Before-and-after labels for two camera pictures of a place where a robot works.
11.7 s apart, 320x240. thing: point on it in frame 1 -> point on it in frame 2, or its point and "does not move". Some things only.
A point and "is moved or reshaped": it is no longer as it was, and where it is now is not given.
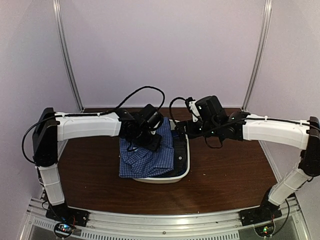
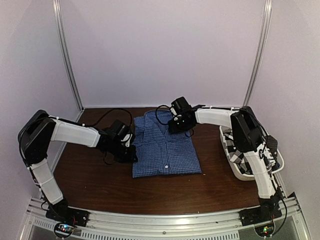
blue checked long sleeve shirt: (144, 162) is moved or reshaped
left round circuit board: (63, 230) does not move
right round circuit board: (265, 230) does not move
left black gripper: (153, 145) -> (130, 158)
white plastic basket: (173, 179) -> (235, 168)
